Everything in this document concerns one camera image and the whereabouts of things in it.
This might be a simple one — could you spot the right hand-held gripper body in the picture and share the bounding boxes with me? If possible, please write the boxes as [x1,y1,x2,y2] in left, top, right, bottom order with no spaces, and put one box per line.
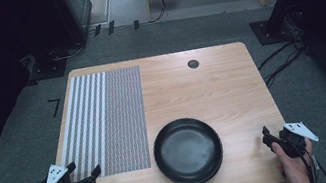
[277,117,322,162]

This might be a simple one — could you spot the person's right hand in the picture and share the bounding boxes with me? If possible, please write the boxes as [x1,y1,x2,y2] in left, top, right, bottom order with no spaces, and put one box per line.
[269,135,319,183]

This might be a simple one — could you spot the grey white striped placemat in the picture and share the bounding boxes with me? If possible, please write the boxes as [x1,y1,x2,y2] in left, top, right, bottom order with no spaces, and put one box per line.
[45,64,158,183]

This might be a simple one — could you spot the black round plate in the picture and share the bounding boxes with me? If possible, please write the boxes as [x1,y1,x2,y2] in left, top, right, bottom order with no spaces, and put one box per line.
[147,111,229,183]

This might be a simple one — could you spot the dark cabinet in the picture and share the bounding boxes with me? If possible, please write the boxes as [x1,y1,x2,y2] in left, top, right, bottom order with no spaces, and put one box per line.
[47,0,100,51]

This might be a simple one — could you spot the right hand-held gripper cable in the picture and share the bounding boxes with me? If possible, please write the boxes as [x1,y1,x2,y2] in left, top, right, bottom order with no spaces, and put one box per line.
[280,130,326,183]

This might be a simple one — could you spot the black floor cables bundle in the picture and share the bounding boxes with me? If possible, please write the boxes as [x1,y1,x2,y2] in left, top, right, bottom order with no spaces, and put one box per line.
[248,2,317,90]

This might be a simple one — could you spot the black stand base plate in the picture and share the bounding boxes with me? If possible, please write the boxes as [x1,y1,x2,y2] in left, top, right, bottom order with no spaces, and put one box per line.
[248,14,296,48]
[23,56,71,85]

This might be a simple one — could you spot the black cable loop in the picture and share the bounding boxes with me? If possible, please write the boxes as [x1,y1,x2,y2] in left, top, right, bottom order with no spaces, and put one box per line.
[47,41,88,63]

